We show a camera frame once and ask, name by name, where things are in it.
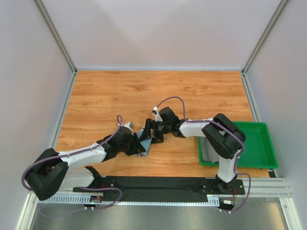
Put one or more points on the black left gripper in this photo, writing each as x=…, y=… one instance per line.
x=134, y=145

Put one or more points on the aluminium frame post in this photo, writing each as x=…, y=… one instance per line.
x=265, y=35
x=54, y=32

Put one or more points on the aluminium front rail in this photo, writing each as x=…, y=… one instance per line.
x=257, y=187

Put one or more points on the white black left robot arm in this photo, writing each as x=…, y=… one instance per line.
x=52, y=169

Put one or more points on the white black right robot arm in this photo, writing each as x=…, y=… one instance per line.
x=222, y=136

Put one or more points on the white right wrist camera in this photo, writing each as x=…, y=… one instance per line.
x=156, y=115

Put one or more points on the green plastic tray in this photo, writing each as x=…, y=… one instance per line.
x=259, y=152

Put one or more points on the aluminium frame post left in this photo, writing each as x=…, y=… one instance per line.
x=54, y=32

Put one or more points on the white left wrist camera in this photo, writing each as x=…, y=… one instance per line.
x=128, y=125

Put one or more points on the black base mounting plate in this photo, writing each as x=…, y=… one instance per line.
x=167, y=189

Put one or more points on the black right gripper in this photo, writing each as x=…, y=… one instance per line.
x=156, y=130

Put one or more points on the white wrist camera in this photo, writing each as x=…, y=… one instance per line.
x=128, y=125
x=156, y=115

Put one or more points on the blue patterned towel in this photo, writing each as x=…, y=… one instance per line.
x=145, y=143

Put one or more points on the aluminium frame post right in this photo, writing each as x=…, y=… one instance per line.
x=265, y=35

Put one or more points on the grey terry towel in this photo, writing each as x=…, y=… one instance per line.
x=208, y=154

